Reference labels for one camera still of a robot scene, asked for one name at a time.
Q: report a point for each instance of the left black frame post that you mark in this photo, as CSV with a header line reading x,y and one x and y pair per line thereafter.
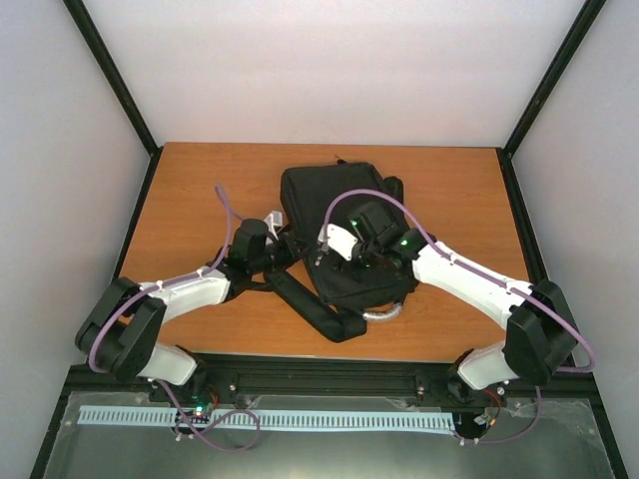
x,y
92,37

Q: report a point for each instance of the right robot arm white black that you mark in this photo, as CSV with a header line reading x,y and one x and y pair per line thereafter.
x,y
539,327

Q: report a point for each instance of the light blue cable duct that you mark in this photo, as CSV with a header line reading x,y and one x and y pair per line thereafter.
x,y
270,420

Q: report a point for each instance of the right black frame post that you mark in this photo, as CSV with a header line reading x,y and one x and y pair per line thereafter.
x,y
570,44

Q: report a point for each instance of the black aluminium rail base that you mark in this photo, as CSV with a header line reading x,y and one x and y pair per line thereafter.
x,y
237,379

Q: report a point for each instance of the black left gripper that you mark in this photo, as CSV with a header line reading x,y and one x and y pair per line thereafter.
x,y
290,242

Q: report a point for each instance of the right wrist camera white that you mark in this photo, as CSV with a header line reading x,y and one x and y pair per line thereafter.
x,y
336,239

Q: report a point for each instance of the black student backpack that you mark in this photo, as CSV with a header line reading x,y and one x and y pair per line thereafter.
x,y
344,297

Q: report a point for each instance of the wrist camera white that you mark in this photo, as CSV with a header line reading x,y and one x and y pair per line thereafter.
x,y
275,222
336,239

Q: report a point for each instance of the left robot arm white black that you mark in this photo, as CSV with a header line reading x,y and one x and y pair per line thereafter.
x,y
121,334

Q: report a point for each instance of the black frame post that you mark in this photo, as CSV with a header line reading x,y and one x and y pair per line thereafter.
x,y
92,37
570,44

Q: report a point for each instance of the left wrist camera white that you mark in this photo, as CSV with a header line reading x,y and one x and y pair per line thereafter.
x,y
275,222

